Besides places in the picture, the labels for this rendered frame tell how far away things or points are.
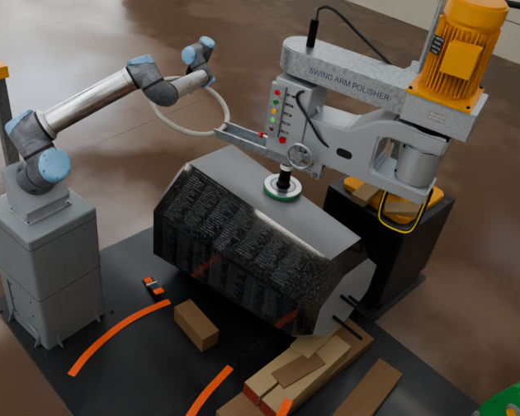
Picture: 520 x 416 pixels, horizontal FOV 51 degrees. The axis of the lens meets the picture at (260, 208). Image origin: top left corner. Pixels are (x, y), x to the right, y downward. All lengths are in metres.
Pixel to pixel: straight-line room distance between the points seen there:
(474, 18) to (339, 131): 0.78
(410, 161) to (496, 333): 1.80
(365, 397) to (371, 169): 1.31
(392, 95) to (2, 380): 2.49
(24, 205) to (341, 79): 1.61
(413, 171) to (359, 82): 0.48
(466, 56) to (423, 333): 2.07
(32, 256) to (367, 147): 1.70
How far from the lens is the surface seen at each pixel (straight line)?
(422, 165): 2.59
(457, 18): 2.32
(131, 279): 3.71
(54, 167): 2.63
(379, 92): 2.49
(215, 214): 3.05
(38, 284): 3.00
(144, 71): 2.60
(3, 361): 3.44
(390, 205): 3.35
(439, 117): 2.44
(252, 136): 3.10
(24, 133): 2.65
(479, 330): 4.01
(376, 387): 3.32
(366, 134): 2.60
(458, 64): 2.30
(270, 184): 3.07
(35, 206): 2.85
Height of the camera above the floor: 2.72
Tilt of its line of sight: 39 degrees down
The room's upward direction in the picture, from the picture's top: 9 degrees clockwise
